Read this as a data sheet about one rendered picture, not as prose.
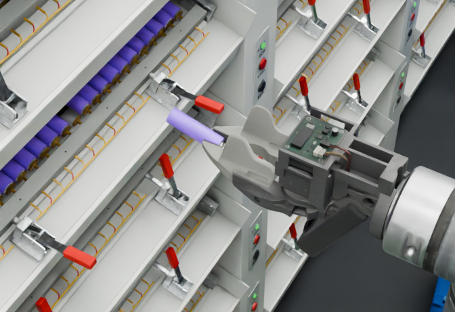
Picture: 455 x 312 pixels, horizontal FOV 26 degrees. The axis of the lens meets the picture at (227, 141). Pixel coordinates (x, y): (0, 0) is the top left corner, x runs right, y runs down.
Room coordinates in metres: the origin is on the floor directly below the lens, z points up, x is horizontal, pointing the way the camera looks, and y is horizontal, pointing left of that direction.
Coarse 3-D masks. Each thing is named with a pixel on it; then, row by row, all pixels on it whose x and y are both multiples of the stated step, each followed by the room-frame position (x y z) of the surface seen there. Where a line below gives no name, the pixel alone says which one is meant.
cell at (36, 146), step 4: (32, 140) 0.77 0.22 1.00; (36, 140) 0.78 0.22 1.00; (40, 140) 0.78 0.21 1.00; (28, 144) 0.77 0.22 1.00; (32, 144) 0.77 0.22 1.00; (36, 144) 0.77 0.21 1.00; (40, 144) 0.77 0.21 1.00; (44, 144) 0.77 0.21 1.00; (24, 148) 0.77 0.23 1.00; (28, 148) 0.77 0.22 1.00; (32, 148) 0.77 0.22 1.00; (36, 148) 0.77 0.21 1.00; (40, 148) 0.77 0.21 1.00; (44, 148) 0.77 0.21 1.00; (32, 152) 0.76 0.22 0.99; (36, 152) 0.76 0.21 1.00; (40, 152) 0.76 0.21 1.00; (36, 156) 0.76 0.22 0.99; (40, 156) 0.77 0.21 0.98
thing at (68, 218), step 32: (192, 0) 1.04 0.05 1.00; (224, 0) 1.03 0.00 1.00; (224, 32) 1.02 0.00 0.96; (192, 64) 0.95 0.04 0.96; (224, 64) 0.99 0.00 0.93; (128, 128) 0.84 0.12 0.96; (160, 128) 0.85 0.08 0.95; (96, 160) 0.78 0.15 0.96; (128, 160) 0.79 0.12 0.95; (64, 192) 0.73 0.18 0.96; (96, 192) 0.74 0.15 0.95; (64, 224) 0.69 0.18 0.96; (0, 256) 0.64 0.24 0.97; (0, 288) 0.61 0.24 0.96; (32, 288) 0.63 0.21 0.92
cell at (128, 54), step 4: (124, 48) 0.93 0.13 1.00; (128, 48) 0.94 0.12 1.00; (120, 52) 0.93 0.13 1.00; (124, 52) 0.93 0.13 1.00; (128, 52) 0.93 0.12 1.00; (132, 52) 0.93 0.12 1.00; (136, 52) 0.93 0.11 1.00; (120, 56) 0.93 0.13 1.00; (124, 56) 0.93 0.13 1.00; (128, 56) 0.93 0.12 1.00; (132, 56) 0.93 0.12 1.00; (128, 60) 0.92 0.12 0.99; (132, 60) 0.93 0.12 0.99
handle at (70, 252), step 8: (40, 240) 0.65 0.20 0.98; (48, 240) 0.65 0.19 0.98; (56, 248) 0.64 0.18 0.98; (64, 248) 0.64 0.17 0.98; (72, 248) 0.64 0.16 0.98; (64, 256) 0.63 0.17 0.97; (72, 256) 0.63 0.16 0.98; (80, 256) 0.63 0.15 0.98; (88, 256) 0.63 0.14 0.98; (80, 264) 0.62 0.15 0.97; (88, 264) 0.62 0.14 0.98
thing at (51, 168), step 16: (192, 16) 1.01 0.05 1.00; (176, 32) 0.97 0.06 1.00; (208, 32) 1.00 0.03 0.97; (160, 48) 0.94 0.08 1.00; (176, 48) 0.97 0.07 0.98; (144, 64) 0.91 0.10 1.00; (160, 64) 0.93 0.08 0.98; (128, 80) 0.88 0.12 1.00; (144, 80) 0.90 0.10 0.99; (112, 96) 0.86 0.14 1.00; (128, 96) 0.86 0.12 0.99; (96, 112) 0.83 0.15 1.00; (112, 112) 0.83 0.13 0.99; (80, 128) 0.80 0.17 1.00; (96, 128) 0.81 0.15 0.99; (112, 128) 0.82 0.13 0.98; (64, 144) 0.77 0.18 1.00; (80, 144) 0.78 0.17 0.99; (48, 160) 0.75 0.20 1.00; (64, 160) 0.75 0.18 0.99; (80, 160) 0.77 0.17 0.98; (32, 176) 0.73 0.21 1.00; (48, 176) 0.73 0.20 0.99; (16, 192) 0.70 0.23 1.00; (32, 192) 0.71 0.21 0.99; (0, 208) 0.68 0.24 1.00; (16, 208) 0.68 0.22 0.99; (0, 224) 0.66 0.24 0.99
